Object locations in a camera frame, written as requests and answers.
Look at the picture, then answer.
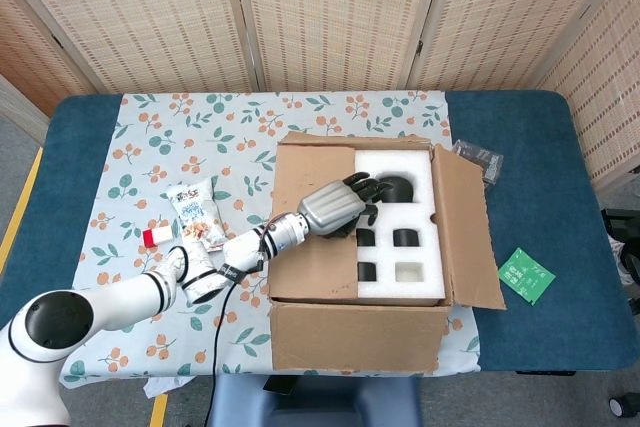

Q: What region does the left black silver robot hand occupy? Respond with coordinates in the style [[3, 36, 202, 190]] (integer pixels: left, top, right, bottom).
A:
[[297, 171, 389, 239]]

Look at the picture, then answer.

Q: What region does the cardboard box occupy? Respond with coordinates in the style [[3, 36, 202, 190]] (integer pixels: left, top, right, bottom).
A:
[[268, 130, 507, 374]]

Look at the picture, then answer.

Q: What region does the white foam packing insert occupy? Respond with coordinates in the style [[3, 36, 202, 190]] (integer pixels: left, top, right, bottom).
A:
[[353, 146, 446, 304]]

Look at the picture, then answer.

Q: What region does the small red white box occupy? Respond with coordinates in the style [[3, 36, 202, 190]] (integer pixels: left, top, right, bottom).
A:
[[142, 226, 175, 248]]

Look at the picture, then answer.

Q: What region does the black ceramic teapot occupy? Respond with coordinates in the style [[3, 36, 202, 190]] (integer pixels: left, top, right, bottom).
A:
[[377, 174, 415, 203]]

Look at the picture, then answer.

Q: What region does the white blue snack packet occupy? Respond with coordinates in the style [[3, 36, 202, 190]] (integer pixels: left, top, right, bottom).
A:
[[159, 175, 232, 253]]

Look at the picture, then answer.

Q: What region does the clear plastic bag item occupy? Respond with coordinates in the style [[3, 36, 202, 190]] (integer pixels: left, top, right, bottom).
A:
[[452, 139, 505, 193]]

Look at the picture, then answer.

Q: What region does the black flat object under table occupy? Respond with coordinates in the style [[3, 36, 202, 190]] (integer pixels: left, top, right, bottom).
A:
[[263, 375, 299, 396]]

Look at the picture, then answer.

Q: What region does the woven bamboo folding screen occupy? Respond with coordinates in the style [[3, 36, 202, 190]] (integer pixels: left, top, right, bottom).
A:
[[0, 0, 640, 193]]

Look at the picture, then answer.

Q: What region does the floral fruit print tablecloth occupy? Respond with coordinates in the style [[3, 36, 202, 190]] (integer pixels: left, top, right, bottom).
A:
[[49, 90, 482, 391]]

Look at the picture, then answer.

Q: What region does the blue padded seat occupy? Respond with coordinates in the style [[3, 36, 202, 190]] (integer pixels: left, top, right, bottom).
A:
[[208, 375, 424, 427]]

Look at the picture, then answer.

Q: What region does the green flat packet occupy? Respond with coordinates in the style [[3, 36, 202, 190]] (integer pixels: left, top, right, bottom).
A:
[[495, 246, 557, 306]]

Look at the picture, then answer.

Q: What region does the black wheeled equipment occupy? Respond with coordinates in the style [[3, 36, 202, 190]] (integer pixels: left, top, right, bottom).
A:
[[602, 206, 640, 419]]

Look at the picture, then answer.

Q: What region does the black cable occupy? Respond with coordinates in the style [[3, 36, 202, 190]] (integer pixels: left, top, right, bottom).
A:
[[207, 246, 269, 427]]

